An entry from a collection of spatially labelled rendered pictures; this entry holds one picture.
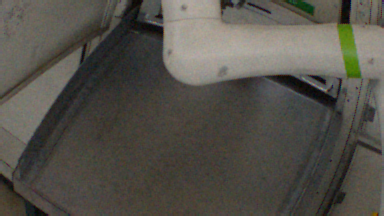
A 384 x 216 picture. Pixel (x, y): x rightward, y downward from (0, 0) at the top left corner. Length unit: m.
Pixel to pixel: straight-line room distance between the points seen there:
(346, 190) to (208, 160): 0.53
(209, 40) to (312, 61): 0.19
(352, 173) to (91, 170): 0.74
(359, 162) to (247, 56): 0.66
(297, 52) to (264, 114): 0.45
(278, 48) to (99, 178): 0.43
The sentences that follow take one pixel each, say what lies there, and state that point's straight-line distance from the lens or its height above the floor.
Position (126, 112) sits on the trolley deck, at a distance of 1.79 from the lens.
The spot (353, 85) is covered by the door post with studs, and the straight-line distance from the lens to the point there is 1.90.
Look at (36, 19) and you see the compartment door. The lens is 1.78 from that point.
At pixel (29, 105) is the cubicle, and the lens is 2.33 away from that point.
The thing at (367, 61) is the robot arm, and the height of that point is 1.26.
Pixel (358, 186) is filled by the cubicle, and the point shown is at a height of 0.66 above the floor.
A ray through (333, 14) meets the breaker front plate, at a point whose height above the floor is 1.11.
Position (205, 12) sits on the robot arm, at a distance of 1.48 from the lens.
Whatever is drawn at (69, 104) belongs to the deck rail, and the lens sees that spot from 1.78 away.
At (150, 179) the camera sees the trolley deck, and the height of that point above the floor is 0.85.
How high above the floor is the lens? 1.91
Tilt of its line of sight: 36 degrees down
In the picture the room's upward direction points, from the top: 12 degrees clockwise
